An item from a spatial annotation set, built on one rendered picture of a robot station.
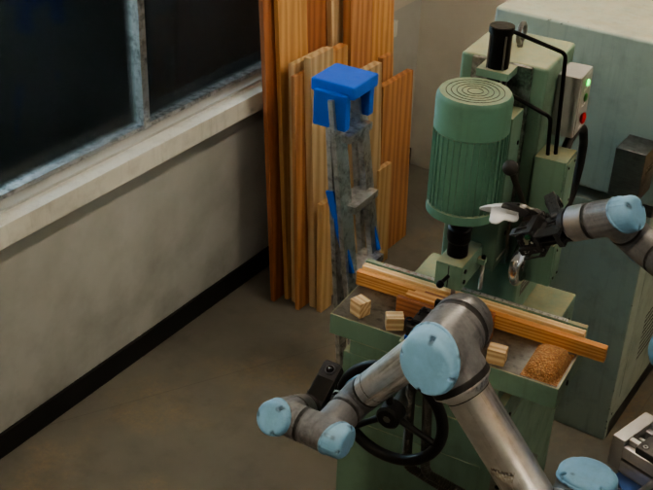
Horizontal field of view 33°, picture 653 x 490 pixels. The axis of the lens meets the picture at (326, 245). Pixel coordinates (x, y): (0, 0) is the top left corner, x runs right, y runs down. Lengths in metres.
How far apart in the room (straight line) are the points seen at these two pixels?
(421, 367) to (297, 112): 2.18
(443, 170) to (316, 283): 1.87
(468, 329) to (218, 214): 2.39
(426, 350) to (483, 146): 0.71
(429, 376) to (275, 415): 0.42
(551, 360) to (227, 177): 1.94
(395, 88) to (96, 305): 1.52
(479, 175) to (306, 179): 1.68
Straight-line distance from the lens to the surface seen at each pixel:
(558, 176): 2.73
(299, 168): 4.09
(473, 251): 2.74
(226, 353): 4.14
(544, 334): 2.73
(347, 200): 3.57
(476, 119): 2.46
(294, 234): 4.20
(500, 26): 2.59
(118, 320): 3.97
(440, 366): 1.91
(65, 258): 3.65
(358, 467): 3.02
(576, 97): 2.75
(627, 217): 2.22
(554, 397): 2.62
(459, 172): 2.52
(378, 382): 2.23
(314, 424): 2.23
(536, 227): 2.33
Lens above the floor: 2.46
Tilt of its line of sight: 31 degrees down
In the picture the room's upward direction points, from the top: 2 degrees clockwise
